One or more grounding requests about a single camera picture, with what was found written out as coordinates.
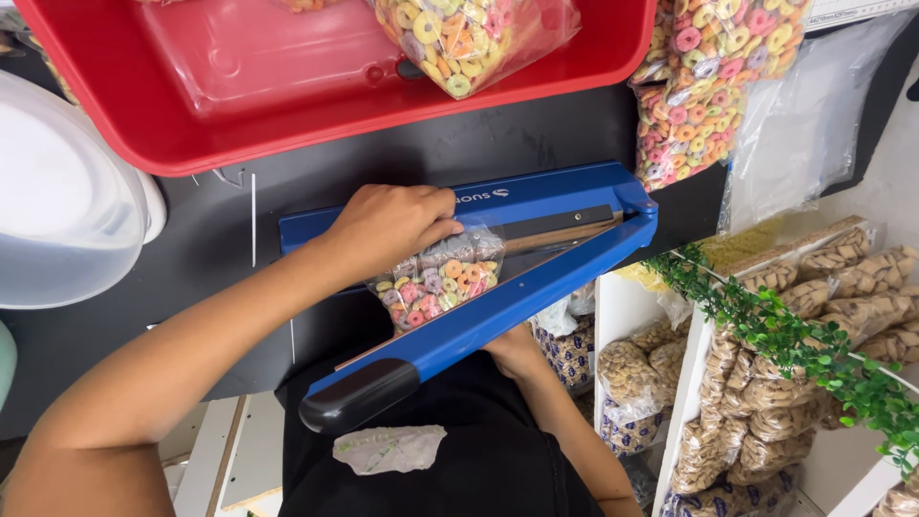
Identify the pale green plastic object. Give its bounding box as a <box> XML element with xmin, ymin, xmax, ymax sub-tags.
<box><xmin>0</xmin><ymin>319</ymin><xmax>18</xmax><ymax>412</ymax></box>

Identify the blue impulse heat sealer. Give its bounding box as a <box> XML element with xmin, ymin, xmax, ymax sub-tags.
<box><xmin>279</xmin><ymin>161</ymin><xmax>660</xmax><ymax>436</ymax></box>

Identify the yellow snack bag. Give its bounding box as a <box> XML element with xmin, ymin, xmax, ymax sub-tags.
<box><xmin>614</xmin><ymin>219</ymin><xmax>787</xmax><ymax>292</ymax></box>

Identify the red plastic tray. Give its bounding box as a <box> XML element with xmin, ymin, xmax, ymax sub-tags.
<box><xmin>13</xmin><ymin>0</ymin><xmax>658</xmax><ymax>178</ymax></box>

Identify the person's right hand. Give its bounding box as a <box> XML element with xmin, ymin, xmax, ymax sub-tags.
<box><xmin>482</xmin><ymin>322</ymin><xmax>554</xmax><ymax>382</ymax></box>

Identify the white plastic lid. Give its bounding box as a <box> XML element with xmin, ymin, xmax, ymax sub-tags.
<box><xmin>135</xmin><ymin>171</ymin><xmax>168</xmax><ymax>246</ymax></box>

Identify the stack of clear plastic bags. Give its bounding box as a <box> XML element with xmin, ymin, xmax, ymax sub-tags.
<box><xmin>718</xmin><ymin>11</ymin><xmax>917</xmax><ymax>235</ymax></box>

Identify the clear plastic container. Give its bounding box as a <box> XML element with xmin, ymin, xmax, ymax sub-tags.
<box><xmin>0</xmin><ymin>69</ymin><xmax>149</xmax><ymax>310</ymax></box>

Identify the white wooden board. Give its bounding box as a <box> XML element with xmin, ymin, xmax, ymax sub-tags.
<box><xmin>172</xmin><ymin>391</ymin><xmax>286</xmax><ymax>517</ymax></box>

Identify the small cereal rings bag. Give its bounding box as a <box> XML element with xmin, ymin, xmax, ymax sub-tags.
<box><xmin>368</xmin><ymin>224</ymin><xmax>507</xmax><ymax>333</ymax></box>

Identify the heap of cereal ring bags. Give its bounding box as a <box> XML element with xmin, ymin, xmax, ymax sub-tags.
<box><xmin>628</xmin><ymin>0</ymin><xmax>816</xmax><ymax>193</ymax></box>

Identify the large cereal rings bag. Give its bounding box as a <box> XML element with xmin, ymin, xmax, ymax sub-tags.
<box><xmin>366</xmin><ymin>0</ymin><xmax>582</xmax><ymax>101</ymax></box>

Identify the white shelf with snack bags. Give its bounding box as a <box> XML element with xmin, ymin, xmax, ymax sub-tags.
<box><xmin>527</xmin><ymin>215</ymin><xmax>919</xmax><ymax>517</ymax></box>

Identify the green artificial leaf garland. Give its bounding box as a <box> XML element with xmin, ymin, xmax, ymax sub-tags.
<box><xmin>644</xmin><ymin>243</ymin><xmax>919</xmax><ymax>481</ymax></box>

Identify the person's left hand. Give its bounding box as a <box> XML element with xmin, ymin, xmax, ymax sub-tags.
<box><xmin>323</xmin><ymin>184</ymin><xmax>466</xmax><ymax>280</ymax></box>

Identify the white paper pack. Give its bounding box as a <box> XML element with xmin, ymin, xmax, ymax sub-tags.
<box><xmin>804</xmin><ymin>0</ymin><xmax>919</xmax><ymax>32</ymax></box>

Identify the person's black shirt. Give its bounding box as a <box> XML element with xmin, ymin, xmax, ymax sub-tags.
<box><xmin>276</xmin><ymin>343</ymin><xmax>605</xmax><ymax>517</ymax></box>

